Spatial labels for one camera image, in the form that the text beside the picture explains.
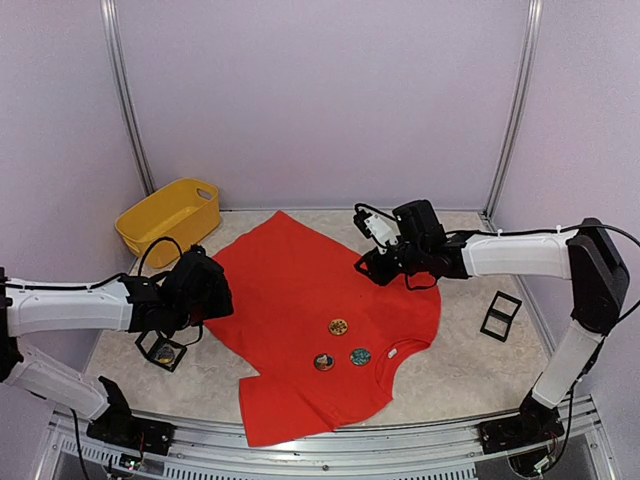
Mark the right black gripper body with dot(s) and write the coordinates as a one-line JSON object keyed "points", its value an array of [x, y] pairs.
{"points": [[386, 274]]}

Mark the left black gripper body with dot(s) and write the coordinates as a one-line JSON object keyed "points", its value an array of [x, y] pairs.
{"points": [[220, 306]]}

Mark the black brooch box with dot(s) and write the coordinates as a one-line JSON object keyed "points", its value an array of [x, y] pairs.
{"points": [[149, 342], [500, 315]]}

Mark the red t-shirt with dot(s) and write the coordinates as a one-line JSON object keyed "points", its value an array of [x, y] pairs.
{"points": [[288, 282]]}

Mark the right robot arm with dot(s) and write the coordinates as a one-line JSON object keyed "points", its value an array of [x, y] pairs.
{"points": [[411, 239]]}

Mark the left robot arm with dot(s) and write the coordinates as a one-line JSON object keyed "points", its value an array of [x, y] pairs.
{"points": [[127, 303]]}

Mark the green blue round brooch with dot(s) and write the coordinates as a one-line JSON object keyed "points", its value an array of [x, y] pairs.
{"points": [[360, 357]]}

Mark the orange blue round brooch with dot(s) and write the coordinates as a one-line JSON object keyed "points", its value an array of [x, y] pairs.
{"points": [[324, 362]]}

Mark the yellow plastic basket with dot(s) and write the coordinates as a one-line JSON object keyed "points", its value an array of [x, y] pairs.
{"points": [[186, 210]]}

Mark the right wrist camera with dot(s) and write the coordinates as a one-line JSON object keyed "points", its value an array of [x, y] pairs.
{"points": [[374, 224]]}

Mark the front aluminium rail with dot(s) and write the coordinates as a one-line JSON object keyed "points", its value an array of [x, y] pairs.
{"points": [[218, 450]]}

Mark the left aluminium frame post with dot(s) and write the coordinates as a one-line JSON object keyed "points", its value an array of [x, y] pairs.
{"points": [[110, 20]]}

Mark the aluminium frame post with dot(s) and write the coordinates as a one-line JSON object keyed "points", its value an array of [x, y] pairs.
{"points": [[110, 20], [517, 108]]}

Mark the right aluminium frame post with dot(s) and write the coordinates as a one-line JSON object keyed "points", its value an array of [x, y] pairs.
{"points": [[517, 108]]}

